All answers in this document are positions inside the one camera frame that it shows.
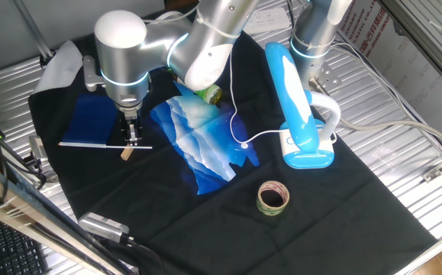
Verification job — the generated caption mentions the blue flag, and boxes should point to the blue flag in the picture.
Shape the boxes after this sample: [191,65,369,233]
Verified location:
[57,93,153,150]

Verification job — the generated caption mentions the silver finned device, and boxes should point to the silver finned device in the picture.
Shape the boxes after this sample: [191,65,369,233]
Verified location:
[78,212,131,244]

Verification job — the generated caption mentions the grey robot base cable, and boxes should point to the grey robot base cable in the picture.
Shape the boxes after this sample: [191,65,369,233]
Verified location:
[308,76,442,154]

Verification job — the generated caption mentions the black keyboard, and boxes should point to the black keyboard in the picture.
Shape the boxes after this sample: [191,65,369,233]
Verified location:
[0,213,48,275]

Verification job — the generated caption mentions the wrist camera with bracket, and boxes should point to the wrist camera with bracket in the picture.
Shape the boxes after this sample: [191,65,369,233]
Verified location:
[82,55,105,92]

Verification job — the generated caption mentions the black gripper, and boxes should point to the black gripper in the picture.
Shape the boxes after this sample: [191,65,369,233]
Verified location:
[121,109,144,147]

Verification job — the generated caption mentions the light grey cloth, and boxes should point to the light grey cloth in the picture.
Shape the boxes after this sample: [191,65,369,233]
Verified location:
[33,40,84,95]

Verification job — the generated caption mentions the white lamp cable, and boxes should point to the white lamp cable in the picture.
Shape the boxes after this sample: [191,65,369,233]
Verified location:
[227,49,338,150]

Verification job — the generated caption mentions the grey frame post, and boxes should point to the grey frame post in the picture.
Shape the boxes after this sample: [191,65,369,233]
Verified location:
[12,0,57,64]

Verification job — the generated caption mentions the white power strip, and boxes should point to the white power strip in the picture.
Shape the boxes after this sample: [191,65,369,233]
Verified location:
[242,6,291,36]

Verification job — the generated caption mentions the cardboard box with red print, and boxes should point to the cardboard box with red print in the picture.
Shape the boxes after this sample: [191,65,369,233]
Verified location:
[337,0,442,150]

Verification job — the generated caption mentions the blue and white desk lamp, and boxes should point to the blue and white desk lamp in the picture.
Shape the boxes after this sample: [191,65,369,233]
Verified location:
[264,41,342,170]

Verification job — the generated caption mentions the tape roll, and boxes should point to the tape roll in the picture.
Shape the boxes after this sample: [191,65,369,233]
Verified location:
[256,180,291,217]

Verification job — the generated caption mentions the aluminium frame bar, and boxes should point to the aluminium frame bar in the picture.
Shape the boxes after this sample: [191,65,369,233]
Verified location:
[0,154,137,275]

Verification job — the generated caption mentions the black cloth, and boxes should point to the black cloth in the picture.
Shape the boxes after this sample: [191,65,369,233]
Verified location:
[27,32,439,275]

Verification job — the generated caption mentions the green tea bottle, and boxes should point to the green tea bottle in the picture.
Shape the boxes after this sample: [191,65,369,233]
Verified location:
[194,82,224,106]

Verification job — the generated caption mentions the blue mountain print sheet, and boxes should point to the blue mountain print sheet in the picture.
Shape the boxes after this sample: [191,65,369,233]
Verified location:
[150,81,262,196]

